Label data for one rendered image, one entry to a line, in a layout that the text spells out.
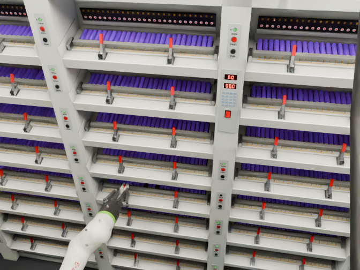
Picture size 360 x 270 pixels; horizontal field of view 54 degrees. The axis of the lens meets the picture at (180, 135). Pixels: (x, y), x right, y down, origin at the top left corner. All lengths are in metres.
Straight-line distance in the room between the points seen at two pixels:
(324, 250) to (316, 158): 0.63
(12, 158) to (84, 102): 0.62
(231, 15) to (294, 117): 0.48
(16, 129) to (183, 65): 0.90
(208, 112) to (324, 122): 0.44
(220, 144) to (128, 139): 0.42
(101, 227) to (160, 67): 0.69
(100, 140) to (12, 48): 0.52
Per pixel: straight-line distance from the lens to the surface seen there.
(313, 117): 1.45
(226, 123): 1.41
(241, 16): 1.22
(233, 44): 1.25
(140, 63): 1.35
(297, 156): 1.56
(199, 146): 1.54
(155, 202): 1.85
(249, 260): 2.15
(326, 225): 1.88
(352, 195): 0.33
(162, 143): 1.56
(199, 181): 1.67
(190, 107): 1.43
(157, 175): 1.70
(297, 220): 1.85
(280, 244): 2.00
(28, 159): 1.96
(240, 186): 1.67
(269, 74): 1.30
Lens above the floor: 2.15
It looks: 38 degrees down
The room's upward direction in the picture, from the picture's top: 1 degrees counter-clockwise
